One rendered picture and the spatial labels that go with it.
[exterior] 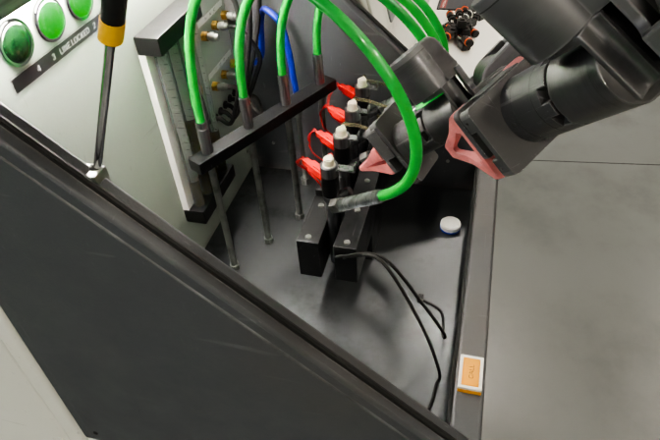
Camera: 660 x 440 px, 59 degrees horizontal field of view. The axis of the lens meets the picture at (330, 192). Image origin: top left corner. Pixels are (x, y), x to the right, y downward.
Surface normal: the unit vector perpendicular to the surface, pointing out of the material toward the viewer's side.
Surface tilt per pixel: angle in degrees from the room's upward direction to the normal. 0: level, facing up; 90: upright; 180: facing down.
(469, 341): 0
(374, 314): 0
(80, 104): 90
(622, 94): 46
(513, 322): 0
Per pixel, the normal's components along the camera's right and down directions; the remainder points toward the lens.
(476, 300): -0.06, -0.77
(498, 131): 0.30, -0.14
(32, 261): -0.25, 0.63
